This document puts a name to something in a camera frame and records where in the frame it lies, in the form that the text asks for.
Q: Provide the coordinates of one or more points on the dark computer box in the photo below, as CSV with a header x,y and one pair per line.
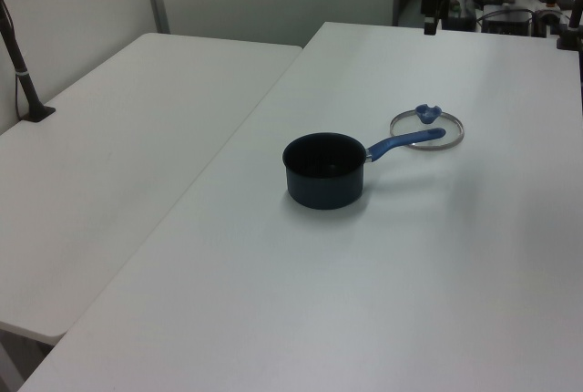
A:
x,y
508,23

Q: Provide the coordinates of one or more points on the dark box green parts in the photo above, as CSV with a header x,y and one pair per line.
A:
x,y
462,20

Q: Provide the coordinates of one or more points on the black clamped pole white tie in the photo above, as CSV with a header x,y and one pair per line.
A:
x,y
22,82

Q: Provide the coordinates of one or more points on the white side table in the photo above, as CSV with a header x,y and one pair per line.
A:
x,y
114,159

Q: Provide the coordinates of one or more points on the glass lid blue knob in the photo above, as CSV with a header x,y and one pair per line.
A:
x,y
427,112

